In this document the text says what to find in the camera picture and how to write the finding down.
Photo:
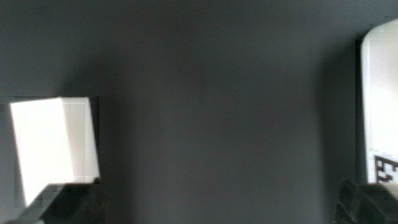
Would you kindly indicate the white desk leg far left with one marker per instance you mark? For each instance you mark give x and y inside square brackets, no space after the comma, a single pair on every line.
[55,143]

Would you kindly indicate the white desk top tray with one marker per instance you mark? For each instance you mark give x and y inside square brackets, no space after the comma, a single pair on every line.
[378,67]

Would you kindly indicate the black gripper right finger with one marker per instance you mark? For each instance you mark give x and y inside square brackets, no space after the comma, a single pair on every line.
[366,204]

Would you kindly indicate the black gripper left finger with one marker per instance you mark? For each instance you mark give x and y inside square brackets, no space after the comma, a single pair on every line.
[67,204]

